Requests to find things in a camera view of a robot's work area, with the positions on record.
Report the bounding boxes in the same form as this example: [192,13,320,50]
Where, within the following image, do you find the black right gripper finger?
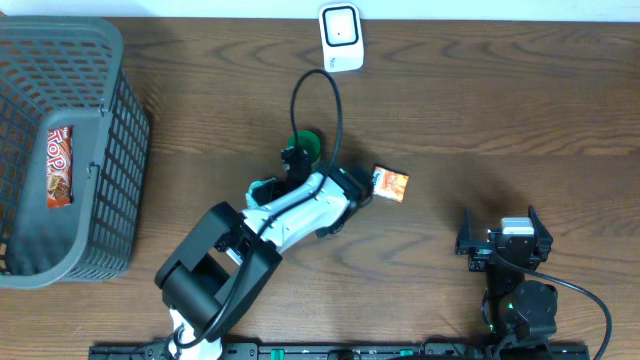
[528,206,553,260]
[454,208,473,255]

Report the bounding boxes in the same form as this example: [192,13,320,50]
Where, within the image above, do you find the green lid jar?
[287,130,322,165]

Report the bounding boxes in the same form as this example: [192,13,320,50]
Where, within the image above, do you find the orange tissue pack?
[373,166,409,203]

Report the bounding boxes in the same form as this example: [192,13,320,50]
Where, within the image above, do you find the red Top chocolate bar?
[46,126,73,208]

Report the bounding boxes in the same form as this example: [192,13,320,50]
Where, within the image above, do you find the teal wet wipes pack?
[245,178,277,209]

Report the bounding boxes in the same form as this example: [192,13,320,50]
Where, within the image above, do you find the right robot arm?
[455,207,558,359]

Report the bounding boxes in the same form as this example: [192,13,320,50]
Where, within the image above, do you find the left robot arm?
[154,146,373,359]

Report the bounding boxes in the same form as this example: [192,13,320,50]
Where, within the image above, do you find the white barcode scanner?
[319,3,364,73]

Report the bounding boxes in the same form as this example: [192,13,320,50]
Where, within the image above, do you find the grey plastic mesh basket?
[1,16,151,289]

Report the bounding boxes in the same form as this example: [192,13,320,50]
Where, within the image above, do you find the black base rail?
[88,340,591,360]

